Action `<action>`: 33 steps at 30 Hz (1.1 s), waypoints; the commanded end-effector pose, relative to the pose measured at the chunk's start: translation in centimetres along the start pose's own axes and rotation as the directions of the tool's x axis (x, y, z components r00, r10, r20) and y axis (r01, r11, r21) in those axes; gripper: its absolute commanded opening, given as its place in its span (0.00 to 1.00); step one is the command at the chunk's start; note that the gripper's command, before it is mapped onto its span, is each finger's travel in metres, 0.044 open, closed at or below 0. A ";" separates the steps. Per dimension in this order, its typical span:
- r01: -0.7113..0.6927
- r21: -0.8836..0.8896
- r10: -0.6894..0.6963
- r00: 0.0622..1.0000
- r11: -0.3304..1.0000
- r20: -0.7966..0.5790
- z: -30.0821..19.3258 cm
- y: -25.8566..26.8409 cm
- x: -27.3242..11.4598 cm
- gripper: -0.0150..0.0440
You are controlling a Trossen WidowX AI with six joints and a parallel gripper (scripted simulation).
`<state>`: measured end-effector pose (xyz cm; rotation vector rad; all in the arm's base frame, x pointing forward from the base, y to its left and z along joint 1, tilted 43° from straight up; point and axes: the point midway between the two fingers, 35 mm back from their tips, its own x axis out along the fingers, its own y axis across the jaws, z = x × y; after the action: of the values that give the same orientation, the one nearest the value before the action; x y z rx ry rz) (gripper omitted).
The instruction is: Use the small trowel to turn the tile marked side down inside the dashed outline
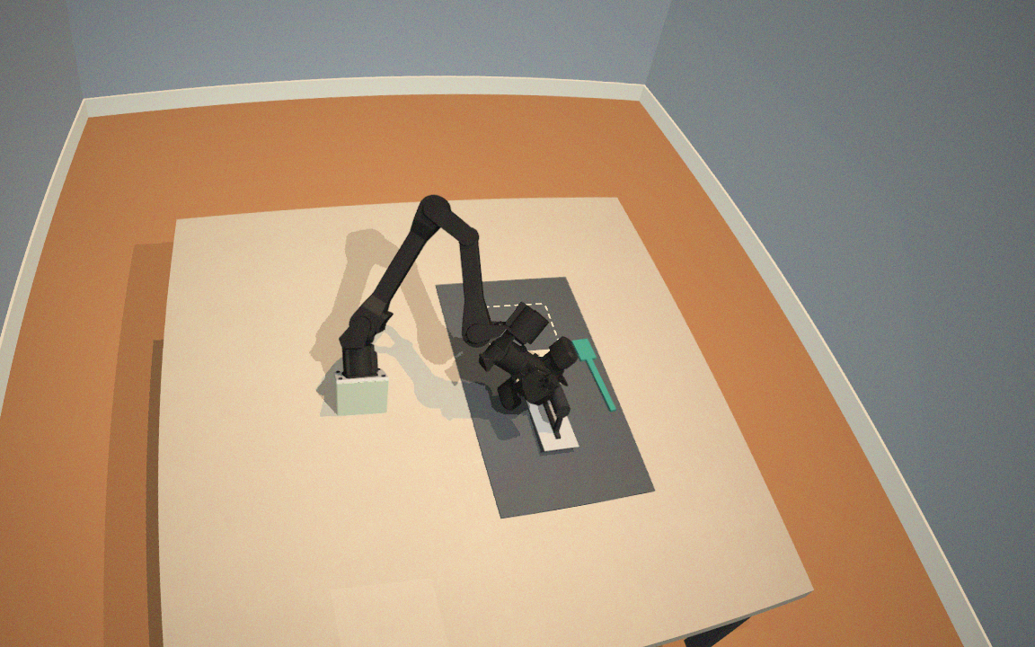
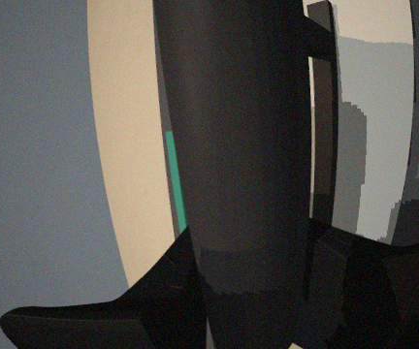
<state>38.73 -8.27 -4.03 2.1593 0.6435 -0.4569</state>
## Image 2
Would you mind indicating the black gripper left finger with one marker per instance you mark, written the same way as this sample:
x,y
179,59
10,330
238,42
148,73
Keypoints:
x,y
164,310

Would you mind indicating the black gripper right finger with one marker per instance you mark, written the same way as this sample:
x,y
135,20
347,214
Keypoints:
x,y
362,293

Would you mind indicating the cream square tile with dark centre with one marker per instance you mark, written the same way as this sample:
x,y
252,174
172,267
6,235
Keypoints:
x,y
307,334

